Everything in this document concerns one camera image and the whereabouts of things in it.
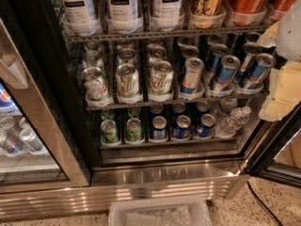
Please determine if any top wire shelf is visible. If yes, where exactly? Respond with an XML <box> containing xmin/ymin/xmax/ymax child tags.
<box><xmin>63</xmin><ymin>24</ymin><xmax>270</xmax><ymax>42</ymax></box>

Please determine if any front middle 7up can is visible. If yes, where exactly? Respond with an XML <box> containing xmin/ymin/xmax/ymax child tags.
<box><xmin>116</xmin><ymin>63</ymin><xmax>143</xmax><ymax>104</ymax></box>

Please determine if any clear water bottle front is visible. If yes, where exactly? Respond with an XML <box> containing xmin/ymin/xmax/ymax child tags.
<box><xmin>214</xmin><ymin>106</ymin><xmax>251</xmax><ymax>138</ymax></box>

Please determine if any blue pepsi can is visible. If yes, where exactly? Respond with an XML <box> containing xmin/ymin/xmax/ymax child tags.
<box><xmin>194</xmin><ymin>114</ymin><xmax>215</xmax><ymax>138</ymax></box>
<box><xmin>150</xmin><ymin>116</ymin><xmax>167</xmax><ymax>141</ymax></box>
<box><xmin>172</xmin><ymin>115</ymin><xmax>191</xmax><ymax>139</ymax></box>

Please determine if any white tea bottle left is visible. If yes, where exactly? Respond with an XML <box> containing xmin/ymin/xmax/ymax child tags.
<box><xmin>61</xmin><ymin>0</ymin><xmax>101</xmax><ymax>37</ymax></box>

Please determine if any open right fridge door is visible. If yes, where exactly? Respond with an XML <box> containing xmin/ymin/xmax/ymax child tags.
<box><xmin>246</xmin><ymin>104</ymin><xmax>301</xmax><ymax>187</ymax></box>

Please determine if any front left 7up can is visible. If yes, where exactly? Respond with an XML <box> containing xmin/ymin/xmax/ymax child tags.
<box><xmin>82</xmin><ymin>67</ymin><xmax>113</xmax><ymax>107</ymax></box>

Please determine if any middle wire shelf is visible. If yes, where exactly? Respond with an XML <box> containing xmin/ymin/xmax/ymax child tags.
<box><xmin>86</xmin><ymin>89</ymin><xmax>269</xmax><ymax>111</ymax></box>

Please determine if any green can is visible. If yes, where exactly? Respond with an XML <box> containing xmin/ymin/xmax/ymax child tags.
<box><xmin>101</xmin><ymin>120</ymin><xmax>120</xmax><ymax>144</ymax></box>
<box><xmin>126</xmin><ymin>118</ymin><xmax>144</xmax><ymax>143</ymax></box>

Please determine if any white tea bottle right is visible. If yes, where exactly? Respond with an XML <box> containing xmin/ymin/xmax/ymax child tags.
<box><xmin>151</xmin><ymin>0</ymin><xmax>182</xmax><ymax>31</ymax></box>

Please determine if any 7up can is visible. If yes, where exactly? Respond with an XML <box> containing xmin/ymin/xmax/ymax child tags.
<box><xmin>149</xmin><ymin>60</ymin><xmax>174</xmax><ymax>102</ymax></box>
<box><xmin>116</xmin><ymin>63</ymin><xmax>143</xmax><ymax>104</ymax></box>
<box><xmin>82</xmin><ymin>67</ymin><xmax>113</xmax><ymax>107</ymax></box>

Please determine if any front right 7up can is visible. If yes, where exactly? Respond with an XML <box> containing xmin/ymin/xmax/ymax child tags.
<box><xmin>149</xmin><ymin>60</ymin><xmax>174</xmax><ymax>102</ymax></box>

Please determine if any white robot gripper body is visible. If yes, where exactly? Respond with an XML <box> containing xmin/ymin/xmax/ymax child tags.
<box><xmin>276</xmin><ymin>0</ymin><xmax>301</xmax><ymax>60</ymax></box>

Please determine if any white tea bottle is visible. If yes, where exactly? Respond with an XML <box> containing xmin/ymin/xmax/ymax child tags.
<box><xmin>151</xmin><ymin>0</ymin><xmax>182</xmax><ymax>31</ymax></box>
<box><xmin>61</xmin><ymin>0</ymin><xmax>101</xmax><ymax>37</ymax></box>
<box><xmin>107</xmin><ymin>0</ymin><xmax>142</xmax><ymax>34</ymax></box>

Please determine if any left fridge glass door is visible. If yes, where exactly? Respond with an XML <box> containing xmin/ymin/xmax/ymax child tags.
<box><xmin>0</xmin><ymin>20</ymin><xmax>89</xmax><ymax>194</ymax></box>

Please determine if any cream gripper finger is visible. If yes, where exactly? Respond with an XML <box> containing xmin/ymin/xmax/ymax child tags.
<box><xmin>257</xmin><ymin>22</ymin><xmax>279</xmax><ymax>48</ymax></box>
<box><xmin>259</xmin><ymin>60</ymin><xmax>301</xmax><ymax>121</ymax></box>

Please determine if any green can bottom left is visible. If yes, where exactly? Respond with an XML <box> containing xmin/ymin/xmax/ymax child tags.
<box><xmin>101</xmin><ymin>120</ymin><xmax>120</xmax><ymax>144</ymax></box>

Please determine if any white tea bottle middle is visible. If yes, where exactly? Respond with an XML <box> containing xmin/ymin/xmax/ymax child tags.
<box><xmin>107</xmin><ymin>0</ymin><xmax>142</xmax><ymax>34</ymax></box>

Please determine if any clear water bottle rear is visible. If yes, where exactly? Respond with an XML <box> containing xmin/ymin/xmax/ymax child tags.
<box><xmin>214</xmin><ymin>98</ymin><xmax>238</xmax><ymax>118</ymax></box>

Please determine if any wire shelf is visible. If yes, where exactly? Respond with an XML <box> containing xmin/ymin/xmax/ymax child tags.
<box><xmin>63</xmin><ymin>24</ymin><xmax>270</xmax><ymax>42</ymax></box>
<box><xmin>86</xmin><ymin>89</ymin><xmax>269</xmax><ymax>111</ymax></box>

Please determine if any front red bull can left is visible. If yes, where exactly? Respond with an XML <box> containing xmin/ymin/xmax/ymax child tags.
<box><xmin>180</xmin><ymin>57</ymin><xmax>204</xmax><ymax>100</ymax></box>

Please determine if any red bull can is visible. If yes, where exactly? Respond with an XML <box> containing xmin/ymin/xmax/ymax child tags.
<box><xmin>242</xmin><ymin>53</ymin><xmax>276</xmax><ymax>89</ymax></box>
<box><xmin>211</xmin><ymin>55</ymin><xmax>241</xmax><ymax>92</ymax></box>
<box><xmin>180</xmin><ymin>57</ymin><xmax>204</xmax><ymax>100</ymax></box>

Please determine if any clear water bottle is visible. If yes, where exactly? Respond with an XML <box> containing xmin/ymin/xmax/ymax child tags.
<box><xmin>214</xmin><ymin>106</ymin><xmax>251</xmax><ymax>138</ymax></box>
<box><xmin>214</xmin><ymin>98</ymin><xmax>238</xmax><ymax>118</ymax></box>

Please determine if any yellow tall can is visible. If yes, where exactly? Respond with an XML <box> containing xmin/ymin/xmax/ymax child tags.
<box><xmin>190</xmin><ymin>0</ymin><xmax>222</xmax><ymax>28</ymax></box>

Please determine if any clear plastic bin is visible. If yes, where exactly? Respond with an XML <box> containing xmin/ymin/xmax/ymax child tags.
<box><xmin>109</xmin><ymin>196</ymin><xmax>212</xmax><ymax>226</ymax></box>

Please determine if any pepsi can behind glass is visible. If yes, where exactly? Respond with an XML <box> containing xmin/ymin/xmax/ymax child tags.
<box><xmin>0</xmin><ymin>83</ymin><xmax>17</xmax><ymax>113</ymax></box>

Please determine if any front red bull can middle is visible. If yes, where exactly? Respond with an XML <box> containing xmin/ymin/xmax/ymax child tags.
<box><xmin>211</xmin><ymin>55</ymin><xmax>241</xmax><ymax>92</ymax></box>

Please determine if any black power cable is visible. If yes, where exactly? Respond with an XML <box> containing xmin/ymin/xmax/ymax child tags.
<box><xmin>246</xmin><ymin>181</ymin><xmax>285</xmax><ymax>226</ymax></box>

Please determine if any front red bull can right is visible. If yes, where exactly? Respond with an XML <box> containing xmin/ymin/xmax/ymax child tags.
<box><xmin>242</xmin><ymin>53</ymin><xmax>276</xmax><ymax>89</ymax></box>

